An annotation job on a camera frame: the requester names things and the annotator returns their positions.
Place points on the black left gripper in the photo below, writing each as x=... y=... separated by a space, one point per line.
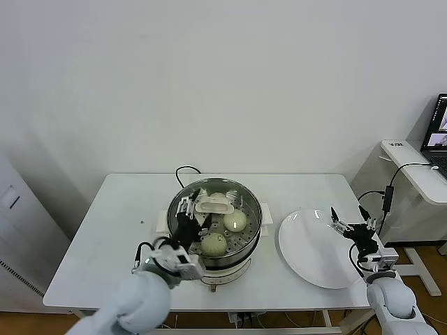
x=186 y=232

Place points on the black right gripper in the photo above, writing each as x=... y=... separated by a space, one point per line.
x=365 y=237

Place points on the white steamed baozi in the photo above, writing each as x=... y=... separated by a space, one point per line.
x=234 y=220
x=216 y=196
x=213 y=245

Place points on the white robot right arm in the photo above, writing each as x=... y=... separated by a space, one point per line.
x=391 y=303

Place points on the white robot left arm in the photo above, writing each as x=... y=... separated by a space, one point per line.
x=139 y=303

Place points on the stainless steel steamer basket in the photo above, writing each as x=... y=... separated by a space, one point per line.
x=267 y=214

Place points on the white round plate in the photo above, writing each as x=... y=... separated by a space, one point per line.
x=307 y=244

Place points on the cream electric cooker base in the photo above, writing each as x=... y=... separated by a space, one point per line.
x=227 y=272

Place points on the white side desk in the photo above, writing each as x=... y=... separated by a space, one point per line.
x=406 y=157

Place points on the white power strip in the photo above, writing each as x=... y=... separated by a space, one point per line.
x=233 y=317

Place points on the black laptop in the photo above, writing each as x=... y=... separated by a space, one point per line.
x=436 y=139

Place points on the white cabinet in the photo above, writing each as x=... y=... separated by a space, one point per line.
x=21 y=227

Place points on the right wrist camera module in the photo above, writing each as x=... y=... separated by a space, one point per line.
x=387 y=258

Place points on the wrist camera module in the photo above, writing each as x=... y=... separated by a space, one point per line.
x=190 y=268
x=387 y=258

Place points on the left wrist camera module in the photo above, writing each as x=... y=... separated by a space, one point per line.
x=190 y=268

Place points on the white table frame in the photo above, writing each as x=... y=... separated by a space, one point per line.
x=327 y=318

